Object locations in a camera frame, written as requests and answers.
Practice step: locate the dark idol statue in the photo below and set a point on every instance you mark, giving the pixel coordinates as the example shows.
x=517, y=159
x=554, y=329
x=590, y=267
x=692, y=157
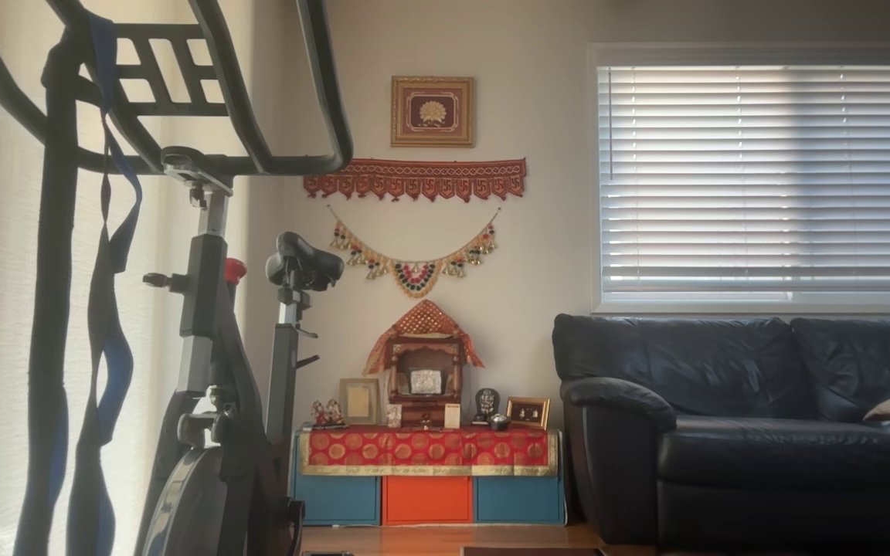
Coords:
x=486, y=403

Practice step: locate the pair of small figurines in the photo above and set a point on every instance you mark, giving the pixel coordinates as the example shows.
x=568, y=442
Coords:
x=327, y=415

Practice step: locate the small black bowl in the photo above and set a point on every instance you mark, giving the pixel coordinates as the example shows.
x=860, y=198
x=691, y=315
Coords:
x=499, y=422

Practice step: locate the blue storage bin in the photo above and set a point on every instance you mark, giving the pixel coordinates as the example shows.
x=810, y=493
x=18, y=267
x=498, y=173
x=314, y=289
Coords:
x=519, y=500

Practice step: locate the pale picture frame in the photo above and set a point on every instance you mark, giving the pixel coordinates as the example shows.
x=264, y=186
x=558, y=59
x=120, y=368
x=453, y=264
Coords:
x=358, y=401

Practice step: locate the black leather sofa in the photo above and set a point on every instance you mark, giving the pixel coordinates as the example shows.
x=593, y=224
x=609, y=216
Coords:
x=723, y=371

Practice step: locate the small white card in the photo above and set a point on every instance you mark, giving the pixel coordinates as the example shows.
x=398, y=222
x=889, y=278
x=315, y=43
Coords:
x=452, y=416

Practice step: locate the gold framed wall picture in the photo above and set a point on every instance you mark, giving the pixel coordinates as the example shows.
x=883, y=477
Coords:
x=433, y=112

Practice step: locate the white window blinds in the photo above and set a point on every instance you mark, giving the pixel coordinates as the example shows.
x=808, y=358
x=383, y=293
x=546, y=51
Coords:
x=762, y=193

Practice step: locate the small gold picture frame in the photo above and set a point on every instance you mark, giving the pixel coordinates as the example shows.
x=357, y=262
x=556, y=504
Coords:
x=528, y=413

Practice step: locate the dark rug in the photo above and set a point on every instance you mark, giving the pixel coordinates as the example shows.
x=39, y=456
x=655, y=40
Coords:
x=530, y=551

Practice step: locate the beaded gold garland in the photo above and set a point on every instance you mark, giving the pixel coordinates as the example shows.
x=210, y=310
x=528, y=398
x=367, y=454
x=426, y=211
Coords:
x=414, y=278

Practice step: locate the wooden shrine with canopy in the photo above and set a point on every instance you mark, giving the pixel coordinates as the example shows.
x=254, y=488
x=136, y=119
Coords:
x=423, y=355

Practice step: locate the red embroidered wall hanging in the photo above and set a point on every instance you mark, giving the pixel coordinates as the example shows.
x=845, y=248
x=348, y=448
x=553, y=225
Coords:
x=414, y=179

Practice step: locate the red and gold cloth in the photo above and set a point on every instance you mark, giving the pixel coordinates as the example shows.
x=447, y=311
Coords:
x=426, y=449

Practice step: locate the black exercise bike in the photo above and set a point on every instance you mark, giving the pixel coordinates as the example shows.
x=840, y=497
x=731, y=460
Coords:
x=205, y=309

